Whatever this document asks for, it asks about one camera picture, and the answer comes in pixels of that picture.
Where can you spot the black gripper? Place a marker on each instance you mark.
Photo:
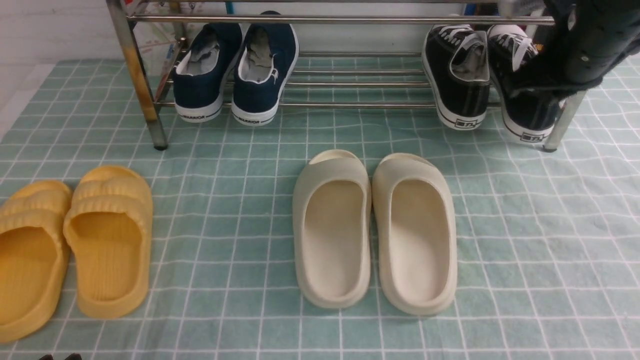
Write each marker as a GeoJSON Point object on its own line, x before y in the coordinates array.
{"type": "Point", "coordinates": [591, 37]}

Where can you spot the black canvas sneaker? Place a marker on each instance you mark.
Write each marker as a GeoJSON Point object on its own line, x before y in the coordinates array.
{"type": "Point", "coordinates": [455, 58]}
{"type": "Point", "coordinates": [526, 116]}

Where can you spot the steel shoe rack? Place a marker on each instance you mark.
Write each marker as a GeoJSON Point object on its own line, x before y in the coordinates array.
{"type": "Point", "coordinates": [539, 26]}

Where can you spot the right cream slipper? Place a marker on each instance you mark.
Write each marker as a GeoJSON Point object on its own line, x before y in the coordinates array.
{"type": "Point", "coordinates": [417, 234]}

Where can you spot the cream slipper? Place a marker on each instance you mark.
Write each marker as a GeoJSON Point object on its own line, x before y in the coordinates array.
{"type": "Point", "coordinates": [417, 234]}
{"type": "Point", "coordinates": [331, 210]}

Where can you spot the green checked cloth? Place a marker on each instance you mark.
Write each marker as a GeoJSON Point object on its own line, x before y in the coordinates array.
{"type": "Point", "coordinates": [548, 243]}

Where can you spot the left cream slipper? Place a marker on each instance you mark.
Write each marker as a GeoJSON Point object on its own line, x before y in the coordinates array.
{"type": "Point", "coordinates": [331, 210]}

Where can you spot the right navy canvas shoe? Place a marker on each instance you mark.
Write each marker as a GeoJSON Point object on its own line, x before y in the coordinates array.
{"type": "Point", "coordinates": [268, 56]}

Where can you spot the navy canvas shoe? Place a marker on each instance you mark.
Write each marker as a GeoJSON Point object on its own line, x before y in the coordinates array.
{"type": "Point", "coordinates": [268, 56]}
{"type": "Point", "coordinates": [200, 77]}

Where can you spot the left navy canvas shoe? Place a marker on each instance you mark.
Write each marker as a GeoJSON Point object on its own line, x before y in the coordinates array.
{"type": "Point", "coordinates": [200, 77]}

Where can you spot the right yellow slipper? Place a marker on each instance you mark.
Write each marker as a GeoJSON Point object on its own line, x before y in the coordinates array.
{"type": "Point", "coordinates": [109, 228]}

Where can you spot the yellow slipper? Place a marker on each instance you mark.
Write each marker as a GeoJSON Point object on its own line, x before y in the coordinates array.
{"type": "Point", "coordinates": [109, 228]}
{"type": "Point", "coordinates": [34, 257]}

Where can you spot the left yellow slipper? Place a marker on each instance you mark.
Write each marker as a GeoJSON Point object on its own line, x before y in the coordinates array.
{"type": "Point", "coordinates": [34, 257]}

